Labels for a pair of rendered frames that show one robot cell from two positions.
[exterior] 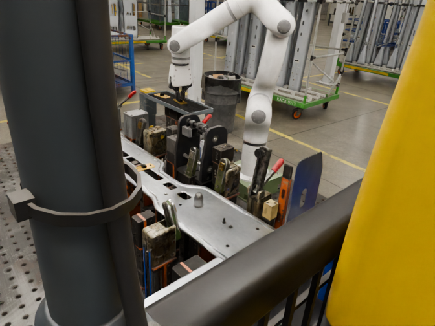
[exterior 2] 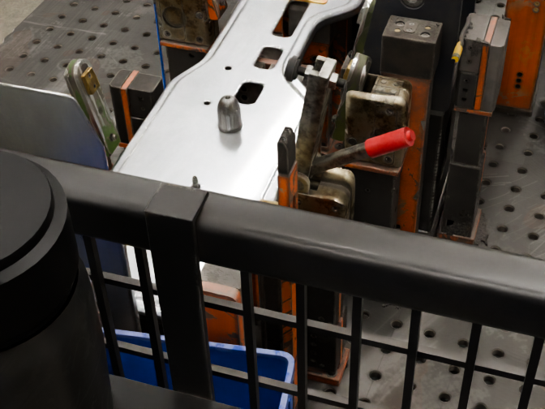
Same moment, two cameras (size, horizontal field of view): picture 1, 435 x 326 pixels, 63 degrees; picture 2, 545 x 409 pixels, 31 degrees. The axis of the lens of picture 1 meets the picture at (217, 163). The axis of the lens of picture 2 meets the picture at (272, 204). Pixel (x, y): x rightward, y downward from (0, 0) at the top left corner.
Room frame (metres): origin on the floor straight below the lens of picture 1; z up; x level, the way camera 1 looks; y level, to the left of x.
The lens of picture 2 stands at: (0.59, -0.90, 1.83)
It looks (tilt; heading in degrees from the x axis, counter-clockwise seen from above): 43 degrees down; 64
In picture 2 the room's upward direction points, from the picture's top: 2 degrees counter-clockwise
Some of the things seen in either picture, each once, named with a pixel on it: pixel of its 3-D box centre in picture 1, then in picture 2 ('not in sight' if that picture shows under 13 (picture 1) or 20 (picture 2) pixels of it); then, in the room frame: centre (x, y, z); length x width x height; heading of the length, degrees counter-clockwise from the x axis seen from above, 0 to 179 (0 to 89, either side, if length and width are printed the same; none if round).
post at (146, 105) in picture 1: (149, 132); not in sight; (1.84, 0.39, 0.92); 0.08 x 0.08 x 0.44; 44
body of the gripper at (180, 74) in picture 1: (180, 73); not in sight; (1.66, 0.20, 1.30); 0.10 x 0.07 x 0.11; 123
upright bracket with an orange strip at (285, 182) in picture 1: (278, 232); (290, 299); (0.95, -0.21, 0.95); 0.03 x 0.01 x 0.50; 44
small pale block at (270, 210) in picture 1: (264, 248); (273, 316); (0.95, -0.18, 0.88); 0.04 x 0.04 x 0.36; 44
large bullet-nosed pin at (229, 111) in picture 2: (198, 200); (229, 115); (1.01, 0.06, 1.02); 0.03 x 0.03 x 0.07
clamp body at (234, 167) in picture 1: (226, 207); (375, 192); (1.18, -0.05, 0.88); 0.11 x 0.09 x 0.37; 134
